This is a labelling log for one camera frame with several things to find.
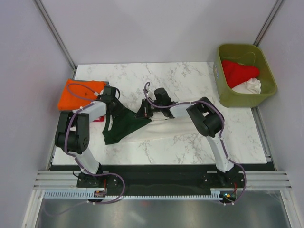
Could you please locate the aluminium frame post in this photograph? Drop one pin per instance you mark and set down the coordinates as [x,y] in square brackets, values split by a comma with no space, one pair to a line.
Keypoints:
[268,22]
[51,26]

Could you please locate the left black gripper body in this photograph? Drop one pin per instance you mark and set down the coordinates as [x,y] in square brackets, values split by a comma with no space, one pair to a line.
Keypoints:
[118,108]

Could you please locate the right aluminium side rail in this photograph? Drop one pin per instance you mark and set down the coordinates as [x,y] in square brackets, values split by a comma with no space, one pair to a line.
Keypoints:
[263,138]

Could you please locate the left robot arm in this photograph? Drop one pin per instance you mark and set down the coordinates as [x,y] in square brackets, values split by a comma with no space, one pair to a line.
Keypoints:
[73,129]

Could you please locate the olive green plastic bin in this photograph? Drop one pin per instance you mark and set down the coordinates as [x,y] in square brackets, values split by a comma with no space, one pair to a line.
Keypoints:
[245,54]

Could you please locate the white slotted cable duct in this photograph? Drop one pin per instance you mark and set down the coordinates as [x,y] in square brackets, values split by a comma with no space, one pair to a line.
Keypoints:
[105,194]

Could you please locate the white and green t shirt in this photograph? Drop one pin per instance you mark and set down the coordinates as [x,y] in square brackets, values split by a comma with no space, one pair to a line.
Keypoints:
[127,128]

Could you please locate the right aluminium frame post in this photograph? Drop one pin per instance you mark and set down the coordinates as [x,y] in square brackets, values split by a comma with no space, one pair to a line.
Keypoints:
[268,22]

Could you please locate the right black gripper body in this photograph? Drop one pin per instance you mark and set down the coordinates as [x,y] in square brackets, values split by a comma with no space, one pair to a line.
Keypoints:
[155,109]

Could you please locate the white garment in bin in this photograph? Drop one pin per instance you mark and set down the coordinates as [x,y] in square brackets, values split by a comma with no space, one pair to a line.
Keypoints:
[252,86]

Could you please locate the left aluminium frame post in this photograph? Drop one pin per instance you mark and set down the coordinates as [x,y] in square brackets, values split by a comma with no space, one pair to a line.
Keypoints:
[51,26]

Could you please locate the red folded t shirt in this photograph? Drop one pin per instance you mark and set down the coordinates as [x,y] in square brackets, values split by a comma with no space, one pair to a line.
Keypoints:
[99,119]

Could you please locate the red t shirt in bin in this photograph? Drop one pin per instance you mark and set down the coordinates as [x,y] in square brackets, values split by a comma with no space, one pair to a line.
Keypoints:
[236,73]

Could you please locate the orange folded t shirt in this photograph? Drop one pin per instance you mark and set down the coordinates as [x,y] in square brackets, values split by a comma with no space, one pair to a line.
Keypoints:
[78,94]

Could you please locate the blue label on bin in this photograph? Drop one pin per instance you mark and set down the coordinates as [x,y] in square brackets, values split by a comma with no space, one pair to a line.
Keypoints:
[217,71]

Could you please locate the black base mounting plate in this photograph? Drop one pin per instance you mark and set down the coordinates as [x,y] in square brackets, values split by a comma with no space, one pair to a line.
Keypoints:
[162,179]

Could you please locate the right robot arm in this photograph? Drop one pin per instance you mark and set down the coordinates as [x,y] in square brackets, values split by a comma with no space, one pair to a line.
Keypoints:
[207,120]

